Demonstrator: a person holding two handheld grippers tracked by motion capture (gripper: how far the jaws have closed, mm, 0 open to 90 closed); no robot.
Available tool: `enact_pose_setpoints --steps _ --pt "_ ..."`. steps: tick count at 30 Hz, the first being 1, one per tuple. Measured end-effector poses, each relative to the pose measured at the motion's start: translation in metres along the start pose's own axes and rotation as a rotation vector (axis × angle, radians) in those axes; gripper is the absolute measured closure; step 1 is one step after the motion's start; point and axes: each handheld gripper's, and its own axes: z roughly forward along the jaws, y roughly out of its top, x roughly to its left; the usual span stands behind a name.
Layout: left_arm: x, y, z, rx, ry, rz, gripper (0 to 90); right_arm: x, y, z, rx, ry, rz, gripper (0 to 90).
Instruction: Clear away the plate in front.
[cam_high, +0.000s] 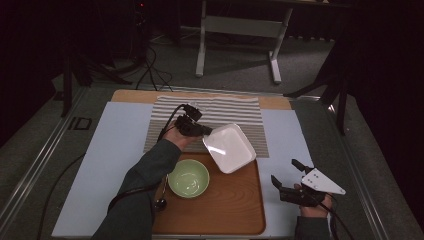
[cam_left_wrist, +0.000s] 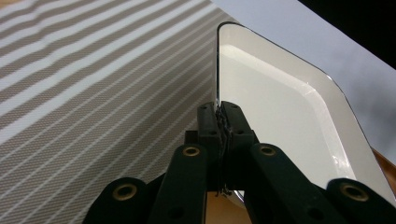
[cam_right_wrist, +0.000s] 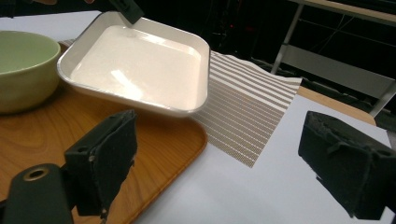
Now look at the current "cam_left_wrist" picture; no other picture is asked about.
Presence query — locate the orange wooden tray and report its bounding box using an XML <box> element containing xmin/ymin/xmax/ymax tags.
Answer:
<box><xmin>204</xmin><ymin>147</ymin><xmax>396</xmax><ymax>224</ymax></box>

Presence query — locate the white square plate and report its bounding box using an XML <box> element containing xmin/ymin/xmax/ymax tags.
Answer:
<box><xmin>214</xmin><ymin>21</ymin><xmax>396</xmax><ymax>210</ymax></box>

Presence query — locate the striped woven placemat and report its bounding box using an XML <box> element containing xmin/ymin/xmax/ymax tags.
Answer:
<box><xmin>0</xmin><ymin>0</ymin><xmax>238</xmax><ymax>224</ymax></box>

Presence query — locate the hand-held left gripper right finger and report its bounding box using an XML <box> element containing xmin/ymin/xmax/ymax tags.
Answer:
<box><xmin>219</xmin><ymin>100</ymin><xmax>261</xmax><ymax>191</ymax></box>

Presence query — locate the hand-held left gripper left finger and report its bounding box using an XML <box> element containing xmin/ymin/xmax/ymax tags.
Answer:
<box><xmin>185</xmin><ymin>102</ymin><xmax>226</xmax><ymax>192</ymax></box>

